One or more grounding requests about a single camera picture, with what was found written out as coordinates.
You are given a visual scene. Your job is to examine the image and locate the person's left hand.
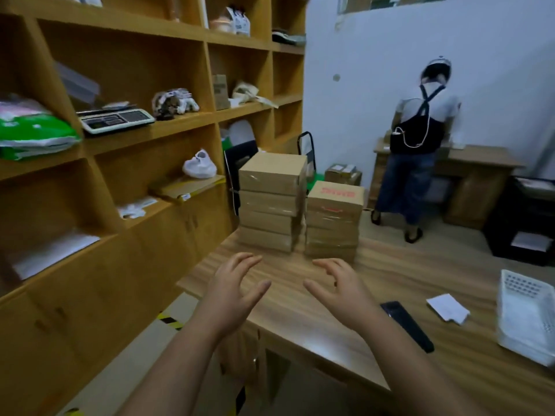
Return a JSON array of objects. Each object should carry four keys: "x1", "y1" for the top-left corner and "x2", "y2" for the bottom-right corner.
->
[{"x1": 190, "y1": 251, "x2": 273, "y2": 343}]

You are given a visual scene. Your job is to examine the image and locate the person's right hand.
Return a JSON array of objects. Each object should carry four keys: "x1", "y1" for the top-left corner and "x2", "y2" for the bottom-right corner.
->
[{"x1": 302, "y1": 257, "x2": 384, "y2": 334}]

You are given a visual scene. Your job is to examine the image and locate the black handheld scanner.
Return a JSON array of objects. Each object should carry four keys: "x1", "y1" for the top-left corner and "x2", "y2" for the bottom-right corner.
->
[{"x1": 380, "y1": 300, "x2": 436, "y2": 355}]

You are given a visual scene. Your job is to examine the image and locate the stack of white stickers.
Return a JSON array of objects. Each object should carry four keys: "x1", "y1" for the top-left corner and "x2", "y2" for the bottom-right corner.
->
[{"x1": 425, "y1": 293, "x2": 471, "y2": 325}]

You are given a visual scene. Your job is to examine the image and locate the red printed cardboard box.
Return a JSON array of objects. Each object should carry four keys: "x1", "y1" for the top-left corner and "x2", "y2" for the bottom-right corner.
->
[{"x1": 305, "y1": 180, "x2": 366, "y2": 232}]

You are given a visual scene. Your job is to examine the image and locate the person's right forearm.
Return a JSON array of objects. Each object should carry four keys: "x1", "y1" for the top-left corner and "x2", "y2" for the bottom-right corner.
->
[{"x1": 360, "y1": 311, "x2": 486, "y2": 416}]

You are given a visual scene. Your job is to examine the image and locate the person's left forearm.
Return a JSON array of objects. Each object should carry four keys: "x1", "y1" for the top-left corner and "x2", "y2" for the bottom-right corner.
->
[{"x1": 117, "y1": 320, "x2": 222, "y2": 416}]

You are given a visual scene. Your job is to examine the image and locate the medium taped cardboard box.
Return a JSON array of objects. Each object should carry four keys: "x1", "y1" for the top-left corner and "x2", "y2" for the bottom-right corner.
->
[{"x1": 324, "y1": 163, "x2": 363, "y2": 187}]

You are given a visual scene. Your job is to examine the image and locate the stack of large cardboard boxes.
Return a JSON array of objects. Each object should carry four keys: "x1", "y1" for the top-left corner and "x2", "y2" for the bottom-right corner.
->
[{"x1": 0, "y1": 0, "x2": 311, "y2": 416}]

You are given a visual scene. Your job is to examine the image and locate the green platform trolley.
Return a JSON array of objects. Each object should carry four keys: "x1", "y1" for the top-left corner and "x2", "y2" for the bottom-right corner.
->
[{"x1": 297, "y1": 131, "x2": 363, "y2": 191}]

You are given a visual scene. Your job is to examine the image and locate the flat brown parcel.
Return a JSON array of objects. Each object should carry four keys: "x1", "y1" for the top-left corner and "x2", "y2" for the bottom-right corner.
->
[{"x1": 149, "y1": 174, "x2": 227, "y2": 203}]

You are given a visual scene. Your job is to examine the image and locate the white wrapped parcel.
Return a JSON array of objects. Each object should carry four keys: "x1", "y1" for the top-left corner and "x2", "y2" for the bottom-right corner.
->
[{"x1": 117, "y1": 196, "x2": 159, "y2": 220}]

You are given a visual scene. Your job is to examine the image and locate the knotted white plastic bag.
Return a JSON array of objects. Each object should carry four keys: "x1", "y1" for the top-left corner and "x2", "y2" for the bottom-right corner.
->
[{"x1": 182, "y1": 148, "x2": 217, "y2": 180}]

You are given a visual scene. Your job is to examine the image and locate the black office chair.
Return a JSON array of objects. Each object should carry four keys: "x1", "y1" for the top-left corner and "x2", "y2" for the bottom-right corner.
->
[{"x1": 223, "y1": 139, "x2": 260, "y2": 217}]

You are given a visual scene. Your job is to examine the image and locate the black plastic crates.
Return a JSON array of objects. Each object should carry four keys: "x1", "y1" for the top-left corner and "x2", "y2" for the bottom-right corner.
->
[{"x1": 483, "y1": 211, "x2": 555, "y2": 267}]

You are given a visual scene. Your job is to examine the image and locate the wooden drawer desk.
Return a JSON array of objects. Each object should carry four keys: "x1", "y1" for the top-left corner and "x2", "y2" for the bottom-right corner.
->
[{"x1": 367, "y1": 138, "x2": 526, "y2": 230}]

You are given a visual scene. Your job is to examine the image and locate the grey soft parcel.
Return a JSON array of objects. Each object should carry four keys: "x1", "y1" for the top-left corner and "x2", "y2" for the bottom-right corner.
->
[{"x1": 227, "y1": 120, "x2": 257, "y2": 148}]

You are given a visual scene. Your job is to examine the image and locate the white perforated plastic tray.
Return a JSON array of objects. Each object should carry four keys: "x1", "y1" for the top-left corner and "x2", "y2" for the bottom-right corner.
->
[{"x1": 496, "y1": 269, "x2": 555, "y2": 368}]

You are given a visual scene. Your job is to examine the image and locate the white flat mailer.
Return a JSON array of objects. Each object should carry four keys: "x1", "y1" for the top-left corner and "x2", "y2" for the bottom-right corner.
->
[{"x1": 8, "y1": 231, "x2": 101, "y2": 281}]

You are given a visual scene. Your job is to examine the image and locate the black plastic crate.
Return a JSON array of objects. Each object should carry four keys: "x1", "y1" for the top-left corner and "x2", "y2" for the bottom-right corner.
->
[{"x1": 498, "y1": 176, "x2": 555, "y2": 239}]

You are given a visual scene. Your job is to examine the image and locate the crumpled grey white bag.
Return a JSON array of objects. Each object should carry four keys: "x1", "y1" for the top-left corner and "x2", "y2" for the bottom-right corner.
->
[{"x1": 151, "y1": 87, "x2": 201, "y2": 121}]

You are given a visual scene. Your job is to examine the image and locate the white keypad scale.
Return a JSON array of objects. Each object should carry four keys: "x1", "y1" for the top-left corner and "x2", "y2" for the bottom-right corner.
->
[{"x1": 77, "y1": 106, "x2": 156, "y2": 136}]

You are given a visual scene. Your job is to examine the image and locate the green plastic bag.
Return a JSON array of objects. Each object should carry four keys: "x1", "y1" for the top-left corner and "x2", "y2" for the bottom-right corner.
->
[{"x1": 0, "y1": 95, "x2": 82, "y2": 162}]

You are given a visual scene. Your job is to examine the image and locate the dark grey bundle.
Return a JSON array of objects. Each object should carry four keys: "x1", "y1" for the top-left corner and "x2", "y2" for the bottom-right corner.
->
[{"x1": 272, "y1": 29, "x2": 306, "y2": 47}]

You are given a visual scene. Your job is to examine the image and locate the white black printed pouch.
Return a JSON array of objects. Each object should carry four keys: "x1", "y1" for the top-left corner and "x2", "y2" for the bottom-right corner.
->
[{"x1": 225, "y1": 6, "x2": 251, "y2": 38}]

